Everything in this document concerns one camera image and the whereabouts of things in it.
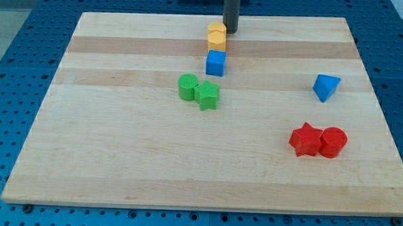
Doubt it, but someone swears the blue cube block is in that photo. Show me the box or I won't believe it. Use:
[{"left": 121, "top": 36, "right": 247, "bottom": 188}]
[{"left": 206, "top": 50, "right": 227, "bottom": 77}]

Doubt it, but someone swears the green star block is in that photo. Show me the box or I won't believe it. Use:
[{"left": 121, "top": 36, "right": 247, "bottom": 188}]
[{"left": 194, "top": 80, "right": 220, "bottom": 111}]

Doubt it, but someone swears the green cylinder block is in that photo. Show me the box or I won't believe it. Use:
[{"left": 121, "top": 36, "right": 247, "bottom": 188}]
[{"left": 178, "top": 74, "right": 199, "bottom": 101}]

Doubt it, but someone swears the light wooden board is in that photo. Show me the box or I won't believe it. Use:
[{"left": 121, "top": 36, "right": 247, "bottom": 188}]
[{"left": 1, "top": 12, "right": 403, "bottom": 217}]

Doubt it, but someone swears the yellow hexagon block front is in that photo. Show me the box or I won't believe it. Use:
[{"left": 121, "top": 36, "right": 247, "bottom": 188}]
[{"left": 207, "top": 31, "right": 227, "bottom": 51}]

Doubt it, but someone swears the yellow pentagon block rear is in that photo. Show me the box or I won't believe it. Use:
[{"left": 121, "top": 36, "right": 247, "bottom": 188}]
[{"left": 207, "top": 21, "right": 227, "bottom": 34}]

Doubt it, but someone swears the red star block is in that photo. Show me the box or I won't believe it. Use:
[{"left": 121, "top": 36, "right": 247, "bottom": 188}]
[{"left": 289, "top": 123, "right": 323, "bottom": 157}]

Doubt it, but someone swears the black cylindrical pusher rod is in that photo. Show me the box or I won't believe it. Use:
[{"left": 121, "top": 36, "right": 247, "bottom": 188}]
[{"left": 223, "top": 0, "right": 240, "bottom": 34}]

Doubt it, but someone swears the blue triangular prism block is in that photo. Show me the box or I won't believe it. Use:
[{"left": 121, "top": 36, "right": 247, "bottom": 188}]
[{"left": 313, "top": 74, "right": 341, "bottom": 103}]

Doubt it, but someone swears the red cylinder block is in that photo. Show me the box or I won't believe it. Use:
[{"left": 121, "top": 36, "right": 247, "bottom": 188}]
[{"left": 319, "top": 127, "right": 348, "bottom": 159}]

